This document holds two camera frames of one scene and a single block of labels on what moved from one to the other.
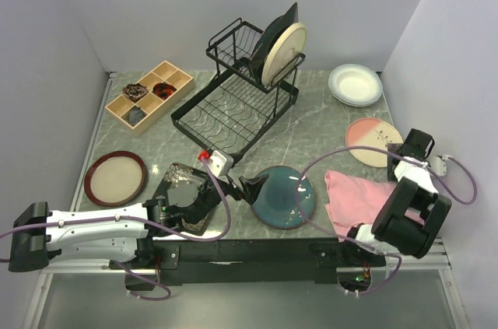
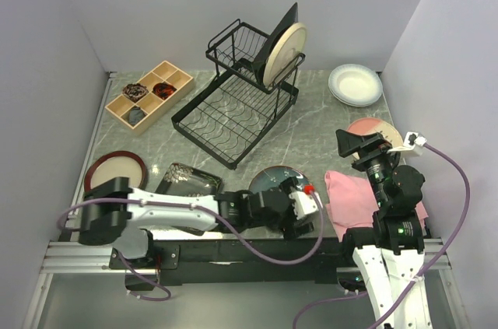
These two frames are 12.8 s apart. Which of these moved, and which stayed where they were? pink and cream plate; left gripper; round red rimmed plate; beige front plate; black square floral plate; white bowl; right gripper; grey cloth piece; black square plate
Moved: black square plate; right gripper; left gripper
Stayed: pink and cream plate; black square floral plate; grey cloth piece; round red rimmed plate; white bowl; beige front plate
